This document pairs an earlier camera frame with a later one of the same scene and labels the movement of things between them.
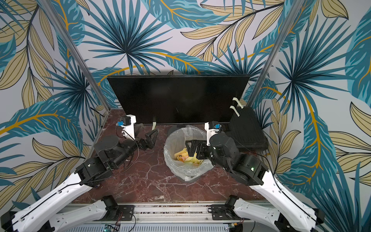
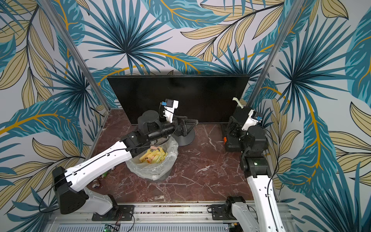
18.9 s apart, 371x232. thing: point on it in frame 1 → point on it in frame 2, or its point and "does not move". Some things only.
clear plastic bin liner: x=178 y=156 → x=149 y=171
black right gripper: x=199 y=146 → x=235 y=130
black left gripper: x=144 y=145 → x=179 y=131
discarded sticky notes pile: x=183 y=155 → x=155 y=154
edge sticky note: x=239 y=103 does not move
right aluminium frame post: x=277 y=51 does not move
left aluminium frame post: x=56 y=20 does not move
